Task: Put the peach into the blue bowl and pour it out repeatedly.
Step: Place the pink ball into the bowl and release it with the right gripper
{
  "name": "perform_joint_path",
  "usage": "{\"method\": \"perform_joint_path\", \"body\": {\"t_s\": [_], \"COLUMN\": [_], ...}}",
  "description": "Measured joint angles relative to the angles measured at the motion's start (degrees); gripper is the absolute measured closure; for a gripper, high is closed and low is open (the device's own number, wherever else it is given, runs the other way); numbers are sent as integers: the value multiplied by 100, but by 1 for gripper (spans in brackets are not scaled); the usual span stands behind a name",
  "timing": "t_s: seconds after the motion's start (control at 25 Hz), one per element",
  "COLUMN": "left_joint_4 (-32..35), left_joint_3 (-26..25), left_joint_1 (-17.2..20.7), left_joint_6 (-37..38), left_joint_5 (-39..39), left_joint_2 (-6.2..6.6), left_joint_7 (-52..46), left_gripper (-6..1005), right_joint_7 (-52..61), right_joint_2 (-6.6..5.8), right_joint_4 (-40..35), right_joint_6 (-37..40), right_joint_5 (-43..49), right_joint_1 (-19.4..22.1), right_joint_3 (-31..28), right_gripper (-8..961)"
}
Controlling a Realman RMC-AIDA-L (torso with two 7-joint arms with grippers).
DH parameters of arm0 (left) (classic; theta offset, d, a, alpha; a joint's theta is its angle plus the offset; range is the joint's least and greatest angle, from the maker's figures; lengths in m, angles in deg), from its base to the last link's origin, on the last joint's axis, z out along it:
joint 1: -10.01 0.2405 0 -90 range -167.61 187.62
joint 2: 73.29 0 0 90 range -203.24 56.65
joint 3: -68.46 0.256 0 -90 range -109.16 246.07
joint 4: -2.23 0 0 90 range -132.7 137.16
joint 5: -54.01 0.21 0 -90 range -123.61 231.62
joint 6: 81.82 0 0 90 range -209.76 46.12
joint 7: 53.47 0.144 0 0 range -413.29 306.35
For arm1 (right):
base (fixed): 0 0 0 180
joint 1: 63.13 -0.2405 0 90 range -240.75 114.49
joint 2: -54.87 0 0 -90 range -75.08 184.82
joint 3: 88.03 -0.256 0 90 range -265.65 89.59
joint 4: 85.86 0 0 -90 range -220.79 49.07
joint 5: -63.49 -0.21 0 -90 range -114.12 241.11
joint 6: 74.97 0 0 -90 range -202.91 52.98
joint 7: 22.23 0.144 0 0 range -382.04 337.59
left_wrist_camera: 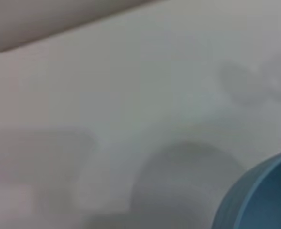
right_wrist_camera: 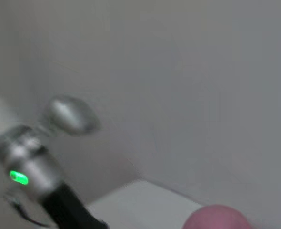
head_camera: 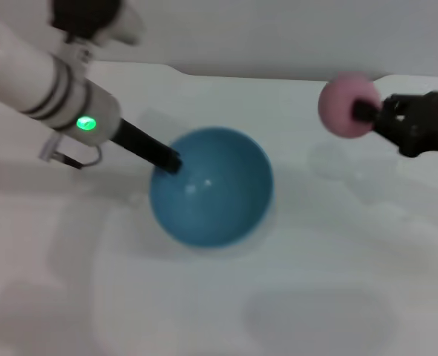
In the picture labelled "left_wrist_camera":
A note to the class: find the blue ceramic bowl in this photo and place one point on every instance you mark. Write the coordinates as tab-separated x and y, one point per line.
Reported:
269	198

